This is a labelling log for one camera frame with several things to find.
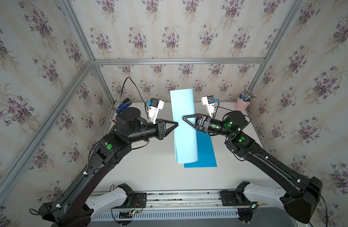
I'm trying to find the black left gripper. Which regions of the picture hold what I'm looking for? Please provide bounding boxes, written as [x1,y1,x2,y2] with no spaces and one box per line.
[125,118,178,144]

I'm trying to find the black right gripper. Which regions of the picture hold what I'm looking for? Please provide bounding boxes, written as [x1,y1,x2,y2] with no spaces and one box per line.
[185,113,236,140]

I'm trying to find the light blue paper sheet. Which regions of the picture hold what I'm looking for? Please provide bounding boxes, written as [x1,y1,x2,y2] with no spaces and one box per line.
[170,89,198,164]

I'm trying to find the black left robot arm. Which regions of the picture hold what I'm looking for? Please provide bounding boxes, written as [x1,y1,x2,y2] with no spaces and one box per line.
[29,107,178,227]

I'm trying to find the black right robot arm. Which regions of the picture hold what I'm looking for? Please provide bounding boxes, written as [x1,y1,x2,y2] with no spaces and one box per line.
[183,111,323,224]

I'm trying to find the dark blue paper sheet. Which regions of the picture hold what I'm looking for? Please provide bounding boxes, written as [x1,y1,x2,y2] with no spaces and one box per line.
[184,131,217,168]

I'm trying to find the pink pen cup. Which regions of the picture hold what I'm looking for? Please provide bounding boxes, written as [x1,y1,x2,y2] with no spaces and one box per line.
[235,97,251,112]

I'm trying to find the blue black stapler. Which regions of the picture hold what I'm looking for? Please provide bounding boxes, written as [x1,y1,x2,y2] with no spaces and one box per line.
[115,98,132,114]

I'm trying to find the pens in cup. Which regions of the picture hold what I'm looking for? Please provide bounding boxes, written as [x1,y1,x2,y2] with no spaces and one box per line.
[239,89,256,102]

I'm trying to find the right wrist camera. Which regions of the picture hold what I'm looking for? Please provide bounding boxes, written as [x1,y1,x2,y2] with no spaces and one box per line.
[201,96,219,118]

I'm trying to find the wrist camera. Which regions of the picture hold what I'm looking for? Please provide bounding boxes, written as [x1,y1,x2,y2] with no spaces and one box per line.
[201,96,219,118]
[147,98,164,124]

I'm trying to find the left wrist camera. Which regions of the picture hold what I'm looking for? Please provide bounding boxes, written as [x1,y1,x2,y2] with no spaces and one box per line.
[147,98,164,124]

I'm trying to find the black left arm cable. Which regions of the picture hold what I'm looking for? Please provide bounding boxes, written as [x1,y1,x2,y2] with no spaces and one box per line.
[118,77,147,111]

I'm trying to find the aluminium mounting rail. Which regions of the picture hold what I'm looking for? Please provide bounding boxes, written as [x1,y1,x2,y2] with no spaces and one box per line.
[86,183,285,215]

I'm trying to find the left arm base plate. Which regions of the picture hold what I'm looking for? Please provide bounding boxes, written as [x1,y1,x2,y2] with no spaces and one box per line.
[116,193,147,209]

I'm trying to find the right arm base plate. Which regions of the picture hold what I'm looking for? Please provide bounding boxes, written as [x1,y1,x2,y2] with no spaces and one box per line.
[220,190,259,209]

